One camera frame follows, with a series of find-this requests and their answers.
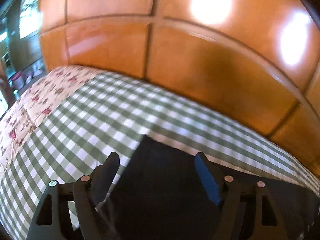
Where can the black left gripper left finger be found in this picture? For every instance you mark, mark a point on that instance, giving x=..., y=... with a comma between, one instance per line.
x=75, y=210

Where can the green checkered bed sheet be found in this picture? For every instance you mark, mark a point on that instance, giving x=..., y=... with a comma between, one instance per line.
x=111, y=113

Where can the black embroidered pants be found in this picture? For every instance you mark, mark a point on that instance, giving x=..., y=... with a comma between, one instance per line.
x=160, y=196

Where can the floral bed sheet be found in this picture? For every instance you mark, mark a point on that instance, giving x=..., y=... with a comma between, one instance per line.
x=35, y=104

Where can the wooden wardrobe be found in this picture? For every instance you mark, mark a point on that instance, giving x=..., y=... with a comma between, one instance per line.
x=255, y=61

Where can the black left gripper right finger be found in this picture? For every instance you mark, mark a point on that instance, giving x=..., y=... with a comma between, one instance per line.
x=246, y=209

